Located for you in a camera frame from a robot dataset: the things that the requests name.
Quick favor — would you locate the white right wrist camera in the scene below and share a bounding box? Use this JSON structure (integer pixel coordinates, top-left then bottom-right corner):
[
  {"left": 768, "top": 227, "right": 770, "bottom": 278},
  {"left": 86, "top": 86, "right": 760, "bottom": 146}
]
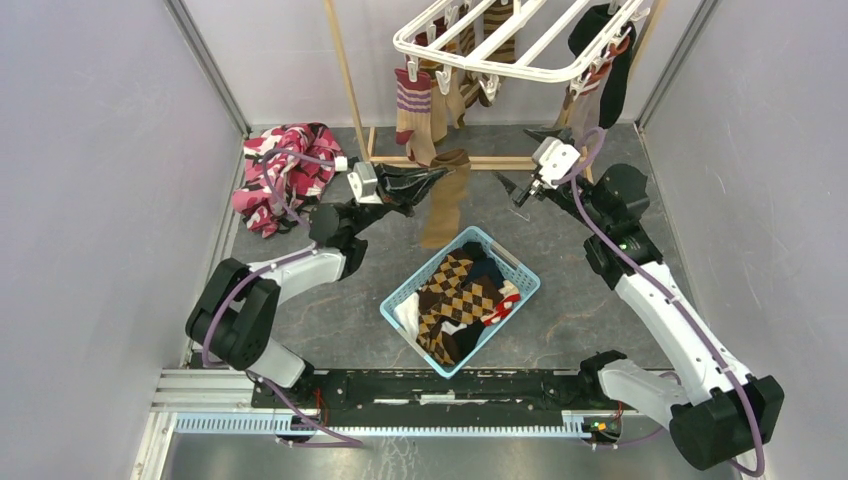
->
[{"left": 531, "top": 137, "right": 581, "bottom": 189}]

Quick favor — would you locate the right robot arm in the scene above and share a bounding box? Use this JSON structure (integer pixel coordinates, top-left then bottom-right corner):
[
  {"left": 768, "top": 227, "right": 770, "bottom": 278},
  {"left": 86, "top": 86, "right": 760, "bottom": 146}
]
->
[{"left": 504, "top": 127, "right": 785, "bottom": 478}]

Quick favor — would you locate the white clip hanger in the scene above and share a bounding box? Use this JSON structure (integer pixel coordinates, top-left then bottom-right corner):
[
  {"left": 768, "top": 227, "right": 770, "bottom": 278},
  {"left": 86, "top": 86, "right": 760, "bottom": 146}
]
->
[{"left": 392, "top": 0, "right": 652, "bottom": 99}]

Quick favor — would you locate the brown striped sock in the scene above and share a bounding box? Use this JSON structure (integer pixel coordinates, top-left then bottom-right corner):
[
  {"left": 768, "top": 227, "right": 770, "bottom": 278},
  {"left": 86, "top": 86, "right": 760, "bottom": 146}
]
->
[{"left": 460, "top": 0, "right": 518, "bottom": 110}]

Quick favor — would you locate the navy blue sock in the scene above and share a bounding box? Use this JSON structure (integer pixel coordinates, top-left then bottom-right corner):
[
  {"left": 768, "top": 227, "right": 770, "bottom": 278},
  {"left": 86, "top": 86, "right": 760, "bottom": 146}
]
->
[{"left": 463, "top": 258, "right": 505, "bottom": 289}]

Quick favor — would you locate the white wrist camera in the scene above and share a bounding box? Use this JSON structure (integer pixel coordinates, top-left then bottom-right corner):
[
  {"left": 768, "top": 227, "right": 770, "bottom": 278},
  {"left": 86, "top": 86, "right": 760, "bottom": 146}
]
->
[
  {"left": 334, "top": 156, "right": 383, "bottom": 205},
  {"left": 531, "top": 137, "right": 581, "bottom": 189}
]

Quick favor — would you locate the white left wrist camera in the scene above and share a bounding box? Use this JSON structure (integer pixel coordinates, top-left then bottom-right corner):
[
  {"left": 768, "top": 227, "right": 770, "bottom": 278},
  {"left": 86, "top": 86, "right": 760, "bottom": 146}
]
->
[{"left": 334, "top": 156, "right": 383, "bottom": 205}]

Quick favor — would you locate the pink camouflage cloth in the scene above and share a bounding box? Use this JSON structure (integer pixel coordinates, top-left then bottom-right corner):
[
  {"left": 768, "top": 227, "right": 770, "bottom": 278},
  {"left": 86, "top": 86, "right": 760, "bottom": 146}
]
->
[{"left": 231, "top": 122, "right": 347, "bottom": 238}]

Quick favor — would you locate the light blue laundry basket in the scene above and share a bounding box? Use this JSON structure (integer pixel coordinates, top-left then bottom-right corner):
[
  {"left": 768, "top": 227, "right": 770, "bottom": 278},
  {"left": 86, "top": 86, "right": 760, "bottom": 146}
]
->
[{"left": 380, "top": 226, "right": 541, "bottom": 379}]

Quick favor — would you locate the light blue cable tray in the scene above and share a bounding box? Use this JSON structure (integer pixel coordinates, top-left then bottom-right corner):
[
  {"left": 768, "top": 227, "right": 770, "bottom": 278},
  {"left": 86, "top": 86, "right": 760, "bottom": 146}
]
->
[{"left": 174, "top": 413, "right": 590, "bottom": 439}]

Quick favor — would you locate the wooden hanger stand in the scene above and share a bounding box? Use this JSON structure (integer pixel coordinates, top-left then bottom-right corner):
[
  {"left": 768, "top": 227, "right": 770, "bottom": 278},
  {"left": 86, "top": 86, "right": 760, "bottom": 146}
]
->
[{"left": 323, "top": 0, "right": 670, "bottom": 184}]

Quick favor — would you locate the white cloth in basket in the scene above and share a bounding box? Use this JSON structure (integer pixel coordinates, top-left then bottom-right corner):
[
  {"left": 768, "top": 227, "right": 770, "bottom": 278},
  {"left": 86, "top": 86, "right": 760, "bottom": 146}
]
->
[{"left": 394, "top": 292, "right": 420, "bottom": 340}]

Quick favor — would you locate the brown yellow checked sock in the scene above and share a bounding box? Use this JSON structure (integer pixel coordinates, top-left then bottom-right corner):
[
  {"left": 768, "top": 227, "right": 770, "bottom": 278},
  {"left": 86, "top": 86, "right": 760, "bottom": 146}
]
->
[{"left": 416, "top": 244, "right": 503, "bottom": 369}]

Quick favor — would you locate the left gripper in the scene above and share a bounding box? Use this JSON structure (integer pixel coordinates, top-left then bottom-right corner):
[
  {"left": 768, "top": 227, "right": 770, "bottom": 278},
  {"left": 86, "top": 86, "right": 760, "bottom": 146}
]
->
[{"left": 347, "top": 161, "right": 448, "bottom": 238}]

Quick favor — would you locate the red santa sock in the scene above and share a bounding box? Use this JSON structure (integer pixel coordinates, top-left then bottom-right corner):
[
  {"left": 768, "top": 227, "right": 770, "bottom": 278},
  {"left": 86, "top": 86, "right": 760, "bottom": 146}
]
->
[{"left": 482, "top": 280, "right": 522, "bottom": 326}]

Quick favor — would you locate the red purple striped sock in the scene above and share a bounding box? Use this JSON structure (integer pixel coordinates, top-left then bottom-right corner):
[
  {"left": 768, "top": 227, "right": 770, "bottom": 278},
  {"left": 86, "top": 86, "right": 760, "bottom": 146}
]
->
[{"left": 394, "top": 68, "right": 436, "bottom": 166}]

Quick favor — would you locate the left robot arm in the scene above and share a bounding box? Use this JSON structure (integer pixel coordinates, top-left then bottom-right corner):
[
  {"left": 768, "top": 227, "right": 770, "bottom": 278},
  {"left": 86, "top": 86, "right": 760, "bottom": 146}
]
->
[{"left": 185, "top": 162, "right": 448, "bottom": 408}]

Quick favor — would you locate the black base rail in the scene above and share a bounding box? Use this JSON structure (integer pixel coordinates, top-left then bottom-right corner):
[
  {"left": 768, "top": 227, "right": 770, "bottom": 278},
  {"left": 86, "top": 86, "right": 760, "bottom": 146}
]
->
[{"left": 285, "top": 369, "right": 634, "bottom": 427}]

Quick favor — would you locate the black sock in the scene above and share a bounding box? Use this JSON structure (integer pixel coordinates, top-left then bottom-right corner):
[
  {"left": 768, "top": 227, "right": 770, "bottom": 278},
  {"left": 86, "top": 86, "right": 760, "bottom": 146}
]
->
[{"left": 562, "top": 4, "right": 637, "bottom": 137}]

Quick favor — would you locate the tan ribbed sock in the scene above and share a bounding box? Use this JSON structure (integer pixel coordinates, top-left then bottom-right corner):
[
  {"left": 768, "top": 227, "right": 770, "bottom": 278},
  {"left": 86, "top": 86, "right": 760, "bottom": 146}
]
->
[
  {"left": 552, "top": 89, "right": 575, "bottom": 129},
  {"left": 420, "top": 149, "right": 471, "bottom": 249}
]

